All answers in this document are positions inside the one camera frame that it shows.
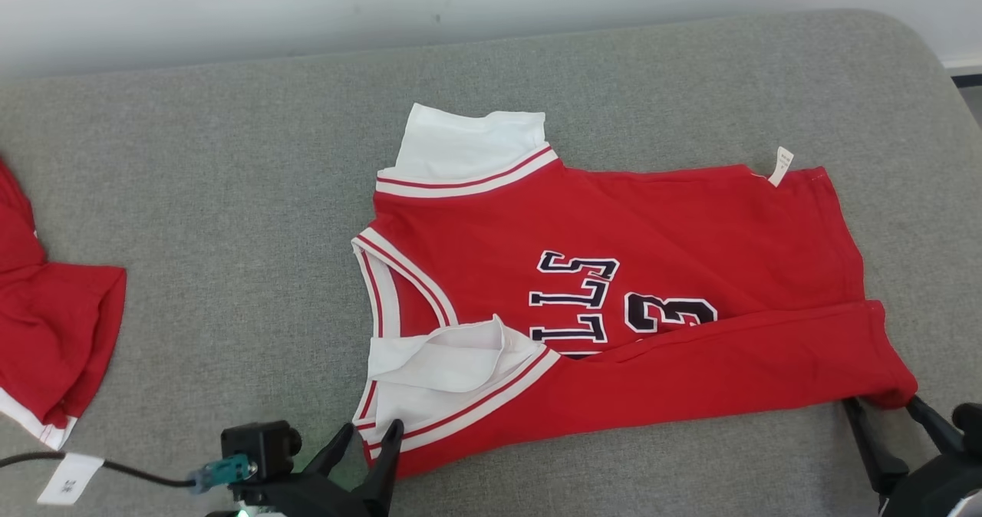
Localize teal cable connector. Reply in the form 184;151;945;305
192;456;258;495

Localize white wall baseboard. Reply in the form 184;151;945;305
940;53;982;79

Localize thin black cable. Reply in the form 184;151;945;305
0;452;196;489

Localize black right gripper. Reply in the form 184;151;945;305
842;395;982;517

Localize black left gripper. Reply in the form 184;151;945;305
206;419;405;517

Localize red white basketball jersey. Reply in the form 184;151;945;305
351;103;919;479

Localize white cable label tag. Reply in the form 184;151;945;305
38;453;104;505

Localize red shorts with white trim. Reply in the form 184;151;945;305
0;156;127;450

